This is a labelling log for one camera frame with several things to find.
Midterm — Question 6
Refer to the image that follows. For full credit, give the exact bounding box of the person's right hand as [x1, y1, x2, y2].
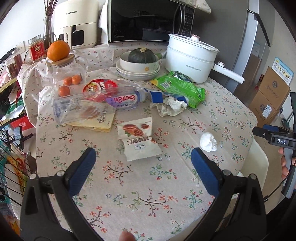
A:
[278, 147, 289, 180]

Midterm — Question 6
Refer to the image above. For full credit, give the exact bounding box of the person's left hand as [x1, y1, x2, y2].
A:
[118, 230, 135, 241]

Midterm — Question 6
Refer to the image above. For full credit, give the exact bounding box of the lower cardboard box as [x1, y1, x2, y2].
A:
[248, 91, 279, 128]

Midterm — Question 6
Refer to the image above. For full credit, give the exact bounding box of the cardboard box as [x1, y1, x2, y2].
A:
[248, 91, 279, 128]
[259, 67, 290, 110]

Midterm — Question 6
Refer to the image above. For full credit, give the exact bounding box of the white chair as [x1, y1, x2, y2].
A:
[238, 140, 269, 179]

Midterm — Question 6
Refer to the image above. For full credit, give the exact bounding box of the upper cardboard box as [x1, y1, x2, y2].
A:
[259, 67, 290, 110]

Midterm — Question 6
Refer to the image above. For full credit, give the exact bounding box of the white crumpled tissue ball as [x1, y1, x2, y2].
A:
[200, 132, 217, 152]

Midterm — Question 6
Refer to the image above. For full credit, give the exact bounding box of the crumpled white paper wrapper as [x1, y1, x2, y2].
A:
[150, 97, 188, 117]

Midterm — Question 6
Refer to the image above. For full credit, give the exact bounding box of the green snack bag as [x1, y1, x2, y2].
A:
[150, 71, 205, 108]

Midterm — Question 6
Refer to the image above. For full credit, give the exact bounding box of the grey refrigerator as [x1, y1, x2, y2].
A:
[191, 0, 271, 93]

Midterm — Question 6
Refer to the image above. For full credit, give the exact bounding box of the yellow paper pouch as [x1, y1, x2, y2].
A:
[68, 113, 115, 133]

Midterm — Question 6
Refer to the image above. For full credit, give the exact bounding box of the white electric cooking pot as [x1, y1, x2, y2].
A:
[165, 34, 244, 84]

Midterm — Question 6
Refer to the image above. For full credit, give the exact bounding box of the clear plastic water bottle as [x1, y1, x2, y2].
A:
[53, 86, 148, 124]

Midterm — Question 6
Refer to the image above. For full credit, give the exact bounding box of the blue white torn carton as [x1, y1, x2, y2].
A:
[144, 88, 189, 104]

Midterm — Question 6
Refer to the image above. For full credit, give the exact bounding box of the white nut snack packet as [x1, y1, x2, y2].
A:
[117, 116, 162, 162]

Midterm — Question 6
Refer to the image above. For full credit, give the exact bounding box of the floral tablecloth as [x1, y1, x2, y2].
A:
[16, 41, 258, 241]

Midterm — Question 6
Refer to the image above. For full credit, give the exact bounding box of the glass jar with wooden lid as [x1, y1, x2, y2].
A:
[42, 54, 88, 97]

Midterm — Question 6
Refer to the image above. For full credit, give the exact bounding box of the dark green pumpkin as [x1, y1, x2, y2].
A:
[128, 47, 157, 63]

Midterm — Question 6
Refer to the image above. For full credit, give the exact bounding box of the white flower bowl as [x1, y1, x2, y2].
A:
[119, 51, 160, 73]

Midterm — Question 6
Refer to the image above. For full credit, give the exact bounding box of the large orange fruit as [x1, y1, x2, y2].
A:
[47, 40, 70, 62]

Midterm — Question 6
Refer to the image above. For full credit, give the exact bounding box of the red labelled spice jar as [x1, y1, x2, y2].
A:
[28, 35, 46, 63]

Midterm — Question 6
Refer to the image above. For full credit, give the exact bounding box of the glass vase with twigs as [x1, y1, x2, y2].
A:
[43, 0, 58, 49]

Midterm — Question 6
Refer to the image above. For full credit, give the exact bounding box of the black microwave oven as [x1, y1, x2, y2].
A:
[99, 0, 195, 44]

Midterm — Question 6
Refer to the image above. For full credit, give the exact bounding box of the cream air fryer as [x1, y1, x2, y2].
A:
[53, 1, 100, 50]

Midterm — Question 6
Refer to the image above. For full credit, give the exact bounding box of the blue wall poster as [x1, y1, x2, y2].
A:
[271, 57, 294, 85]

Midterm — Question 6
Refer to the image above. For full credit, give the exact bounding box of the black wire rack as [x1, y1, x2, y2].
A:
[1, 126, 33, 209]

